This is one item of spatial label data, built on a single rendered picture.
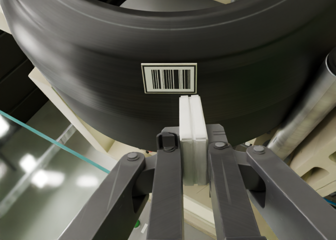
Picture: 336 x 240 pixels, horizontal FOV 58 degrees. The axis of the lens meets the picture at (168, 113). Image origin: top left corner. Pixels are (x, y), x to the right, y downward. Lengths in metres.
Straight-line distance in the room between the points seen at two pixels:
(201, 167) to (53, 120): 11.65
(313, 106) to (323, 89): 0.04
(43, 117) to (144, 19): 11.66
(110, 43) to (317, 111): 0.29
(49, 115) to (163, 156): 11.83
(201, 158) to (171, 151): 0.02
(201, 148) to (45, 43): 0.30
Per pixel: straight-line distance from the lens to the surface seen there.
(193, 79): 0.34
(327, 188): 0.64
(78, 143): 11.02
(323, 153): 0.51
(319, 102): 0.44
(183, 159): 0.16
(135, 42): 0.35
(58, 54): 0.41
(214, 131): 0.18
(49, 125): 11.74
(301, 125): 0.50
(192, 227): 1.05
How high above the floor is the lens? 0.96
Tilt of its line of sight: 15 degrees up
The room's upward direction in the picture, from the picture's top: 65 degrees counter-clockwise
